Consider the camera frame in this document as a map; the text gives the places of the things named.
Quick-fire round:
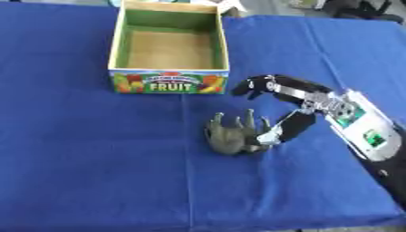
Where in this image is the grey toy animal figure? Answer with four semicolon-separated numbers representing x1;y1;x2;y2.
203;108;275;157

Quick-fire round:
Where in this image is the black tripod base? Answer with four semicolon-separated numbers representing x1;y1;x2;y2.
322;0;406;24

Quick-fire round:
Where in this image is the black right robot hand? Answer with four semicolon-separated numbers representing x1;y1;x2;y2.
229;73;336;146

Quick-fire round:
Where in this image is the cardboard box with green inside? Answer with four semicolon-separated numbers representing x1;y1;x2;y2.
106;0;232;95

